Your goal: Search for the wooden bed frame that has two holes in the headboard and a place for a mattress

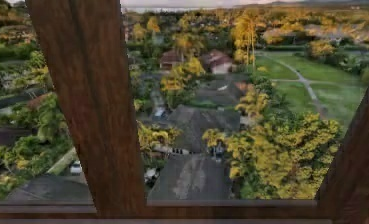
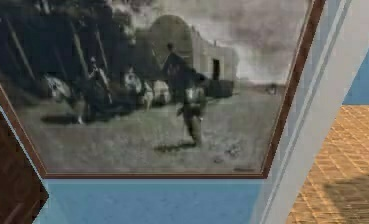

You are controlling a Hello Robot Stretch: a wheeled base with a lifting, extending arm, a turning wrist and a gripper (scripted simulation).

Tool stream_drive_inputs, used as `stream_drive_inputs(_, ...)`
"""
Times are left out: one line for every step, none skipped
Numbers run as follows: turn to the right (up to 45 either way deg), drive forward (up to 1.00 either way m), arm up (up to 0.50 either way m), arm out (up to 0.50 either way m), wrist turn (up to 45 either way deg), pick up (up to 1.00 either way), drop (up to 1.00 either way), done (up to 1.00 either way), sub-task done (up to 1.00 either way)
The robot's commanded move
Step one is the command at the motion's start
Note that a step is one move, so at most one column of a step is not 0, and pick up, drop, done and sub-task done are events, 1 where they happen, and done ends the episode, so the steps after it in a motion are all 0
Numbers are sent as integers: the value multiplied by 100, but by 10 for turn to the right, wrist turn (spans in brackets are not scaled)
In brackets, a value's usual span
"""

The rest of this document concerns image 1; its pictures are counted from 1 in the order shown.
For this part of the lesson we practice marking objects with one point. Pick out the brown wooden framed window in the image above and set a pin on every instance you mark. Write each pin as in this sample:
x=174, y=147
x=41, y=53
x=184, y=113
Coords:
x=98, y=126

